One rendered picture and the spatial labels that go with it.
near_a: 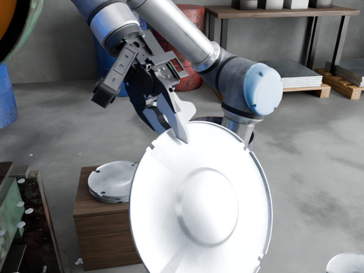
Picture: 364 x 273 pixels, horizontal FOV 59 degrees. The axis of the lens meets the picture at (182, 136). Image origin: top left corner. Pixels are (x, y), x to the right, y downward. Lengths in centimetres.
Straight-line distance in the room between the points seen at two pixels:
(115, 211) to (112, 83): 104
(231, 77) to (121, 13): 37
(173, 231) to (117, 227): 103
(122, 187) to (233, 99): 86
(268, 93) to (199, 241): 43
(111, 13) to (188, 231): 37
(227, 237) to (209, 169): 12
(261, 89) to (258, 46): 377
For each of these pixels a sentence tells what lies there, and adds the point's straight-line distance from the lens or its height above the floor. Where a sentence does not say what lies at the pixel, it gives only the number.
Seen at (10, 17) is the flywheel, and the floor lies 115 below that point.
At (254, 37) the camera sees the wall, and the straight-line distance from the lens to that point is 452.
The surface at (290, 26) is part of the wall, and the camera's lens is 469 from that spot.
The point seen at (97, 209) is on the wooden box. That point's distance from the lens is 149.
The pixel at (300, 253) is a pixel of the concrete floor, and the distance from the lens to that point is 185.
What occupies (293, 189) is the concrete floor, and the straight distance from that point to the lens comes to 225.
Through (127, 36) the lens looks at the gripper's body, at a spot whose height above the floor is 119.
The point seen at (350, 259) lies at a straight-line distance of 149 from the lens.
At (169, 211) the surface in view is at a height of 96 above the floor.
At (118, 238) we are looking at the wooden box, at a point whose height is 19.
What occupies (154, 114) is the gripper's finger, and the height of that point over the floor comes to 107.
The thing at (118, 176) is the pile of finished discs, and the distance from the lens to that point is 160.
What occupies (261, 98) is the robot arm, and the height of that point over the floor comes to 101.
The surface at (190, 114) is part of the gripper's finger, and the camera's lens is 54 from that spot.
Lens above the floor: 129
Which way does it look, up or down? 28 degrees down
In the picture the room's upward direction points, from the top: straight up
